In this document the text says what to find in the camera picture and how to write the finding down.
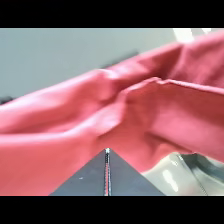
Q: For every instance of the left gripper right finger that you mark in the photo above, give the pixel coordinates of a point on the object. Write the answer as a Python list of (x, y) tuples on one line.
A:
[(130, 181)]

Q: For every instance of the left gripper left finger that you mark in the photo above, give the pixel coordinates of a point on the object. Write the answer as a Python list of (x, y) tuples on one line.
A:
[(87, 180)]

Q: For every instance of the red garment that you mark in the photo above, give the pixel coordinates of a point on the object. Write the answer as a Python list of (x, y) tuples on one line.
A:
[(100, 110)]

